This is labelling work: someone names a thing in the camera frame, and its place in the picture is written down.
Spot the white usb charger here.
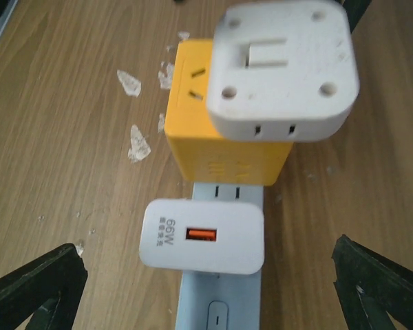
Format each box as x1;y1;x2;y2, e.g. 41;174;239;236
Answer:
139;199;264;275

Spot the light blue charger block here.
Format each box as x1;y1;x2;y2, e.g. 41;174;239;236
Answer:
175;182;264;329

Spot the white plastic debris pile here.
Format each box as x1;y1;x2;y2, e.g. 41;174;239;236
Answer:
116;31;192;164

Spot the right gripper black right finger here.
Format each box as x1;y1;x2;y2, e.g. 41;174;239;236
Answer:
332;235;413;329

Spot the white cube adapter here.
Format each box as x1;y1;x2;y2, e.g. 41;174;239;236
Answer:
206;1;359;142

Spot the yellow plug adapter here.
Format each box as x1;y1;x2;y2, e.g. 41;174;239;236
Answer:
165;39;293;186

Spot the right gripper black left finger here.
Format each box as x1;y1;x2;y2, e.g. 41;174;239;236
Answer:
0;243;88;329

